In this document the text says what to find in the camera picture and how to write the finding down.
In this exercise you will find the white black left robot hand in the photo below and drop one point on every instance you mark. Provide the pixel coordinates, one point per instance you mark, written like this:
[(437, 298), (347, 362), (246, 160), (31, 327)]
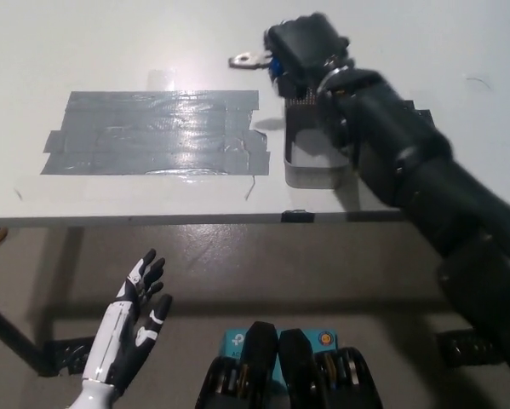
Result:
[(127, 332)]

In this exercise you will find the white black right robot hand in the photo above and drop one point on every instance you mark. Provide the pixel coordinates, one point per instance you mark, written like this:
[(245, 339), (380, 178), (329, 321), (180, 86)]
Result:
[(305, 47)]

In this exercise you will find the grey perforated plastic container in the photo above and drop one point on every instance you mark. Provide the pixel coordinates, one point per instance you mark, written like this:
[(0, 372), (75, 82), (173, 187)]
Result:
[(310, 168)]

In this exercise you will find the black robot body with teal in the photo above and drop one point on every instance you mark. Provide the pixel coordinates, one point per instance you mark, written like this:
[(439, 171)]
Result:
[(263, 362)]

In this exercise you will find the black table leg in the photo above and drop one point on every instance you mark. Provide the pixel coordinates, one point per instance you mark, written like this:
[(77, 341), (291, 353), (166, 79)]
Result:
[(7, 328)]

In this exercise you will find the black tape patch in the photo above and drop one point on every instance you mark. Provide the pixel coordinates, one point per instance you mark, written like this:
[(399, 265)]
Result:
[(420, 115)]

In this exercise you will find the small black tape piece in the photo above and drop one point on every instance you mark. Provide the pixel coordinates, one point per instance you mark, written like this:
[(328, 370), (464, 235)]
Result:
[(297, 216)]

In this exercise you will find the grey duct tape patch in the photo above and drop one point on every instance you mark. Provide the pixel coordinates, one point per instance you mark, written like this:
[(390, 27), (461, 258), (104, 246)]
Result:
[(152, 132)]

